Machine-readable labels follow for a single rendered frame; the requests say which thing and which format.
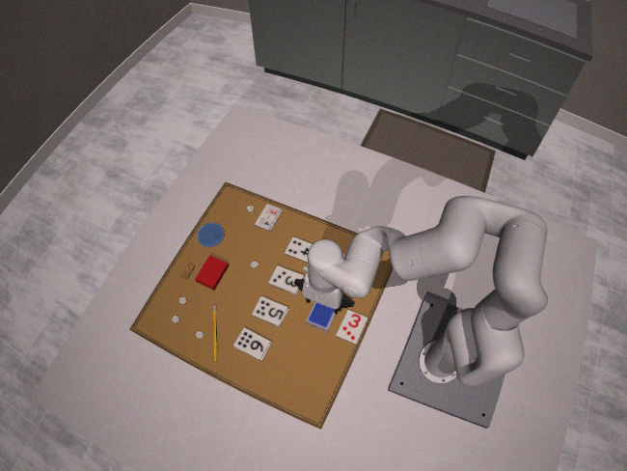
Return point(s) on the red rectangular box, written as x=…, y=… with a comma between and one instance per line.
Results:
x=212, y=272

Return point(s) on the brown square mat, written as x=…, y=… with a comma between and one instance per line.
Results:
x=303, y=366
x=329, y=406

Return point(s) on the blue round disc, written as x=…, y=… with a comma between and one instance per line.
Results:
x=210, y=234

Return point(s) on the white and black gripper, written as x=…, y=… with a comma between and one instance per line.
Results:
x=335, y=299

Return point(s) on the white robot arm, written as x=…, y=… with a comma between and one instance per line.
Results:
x=489, y=350

